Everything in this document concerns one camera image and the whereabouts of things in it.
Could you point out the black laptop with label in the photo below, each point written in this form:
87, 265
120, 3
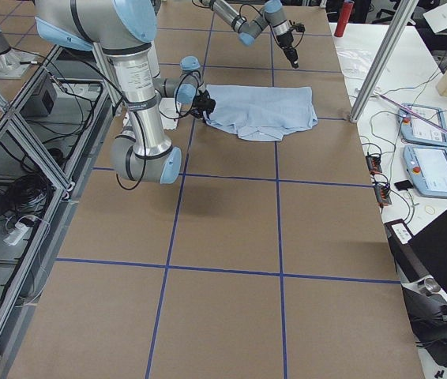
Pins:
423, 253

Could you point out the teach pendant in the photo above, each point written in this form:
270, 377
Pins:
416, 131
427, 169

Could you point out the light blue button-up shirt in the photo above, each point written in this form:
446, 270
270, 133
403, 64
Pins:
261, 113

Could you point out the grey aluminium post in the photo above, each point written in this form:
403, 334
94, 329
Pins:
388, 44

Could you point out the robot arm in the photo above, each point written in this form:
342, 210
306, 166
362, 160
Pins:
125, 30
270, 15

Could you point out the far teach pendant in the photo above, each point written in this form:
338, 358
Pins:
416, 131

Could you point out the near teach pendant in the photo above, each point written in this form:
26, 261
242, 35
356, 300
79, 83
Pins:
427, 169

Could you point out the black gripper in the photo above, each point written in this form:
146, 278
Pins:
287, 43
206, 104

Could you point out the aluminium frame rail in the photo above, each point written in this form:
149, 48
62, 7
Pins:
45, 142

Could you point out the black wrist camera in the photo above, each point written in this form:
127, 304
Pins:
298, 27
205, 94

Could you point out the red bottle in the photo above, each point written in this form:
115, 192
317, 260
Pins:
344, 17

